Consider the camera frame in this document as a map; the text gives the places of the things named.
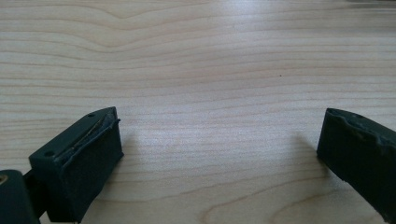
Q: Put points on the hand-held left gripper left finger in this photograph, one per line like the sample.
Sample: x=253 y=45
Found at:
x=77 y=168

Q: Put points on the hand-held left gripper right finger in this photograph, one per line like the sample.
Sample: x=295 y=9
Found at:
x=358 y=149

